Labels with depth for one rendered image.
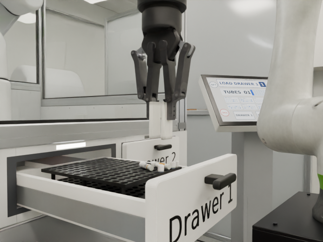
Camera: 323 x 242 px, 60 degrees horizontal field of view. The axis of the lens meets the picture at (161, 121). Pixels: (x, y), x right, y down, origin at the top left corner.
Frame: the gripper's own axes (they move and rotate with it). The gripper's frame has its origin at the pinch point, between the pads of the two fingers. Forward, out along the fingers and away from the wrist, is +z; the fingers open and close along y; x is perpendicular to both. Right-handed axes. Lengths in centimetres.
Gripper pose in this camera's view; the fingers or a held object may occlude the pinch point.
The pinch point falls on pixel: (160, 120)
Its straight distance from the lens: 52.9
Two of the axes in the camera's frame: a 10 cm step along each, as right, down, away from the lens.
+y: 8.3, 0.3, -5.5
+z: -0.1, 10.0, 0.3
